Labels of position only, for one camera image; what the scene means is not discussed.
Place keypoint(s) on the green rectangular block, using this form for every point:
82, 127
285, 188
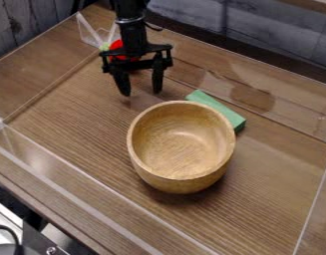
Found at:
236, 119

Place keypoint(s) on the black metal bracket with screw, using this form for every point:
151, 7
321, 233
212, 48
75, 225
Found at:
53, 242

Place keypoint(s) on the wooden bowl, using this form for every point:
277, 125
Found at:
181, 144

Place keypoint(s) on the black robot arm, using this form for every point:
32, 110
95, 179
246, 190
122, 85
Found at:
138, 54

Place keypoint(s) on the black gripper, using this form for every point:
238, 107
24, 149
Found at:
118, 62

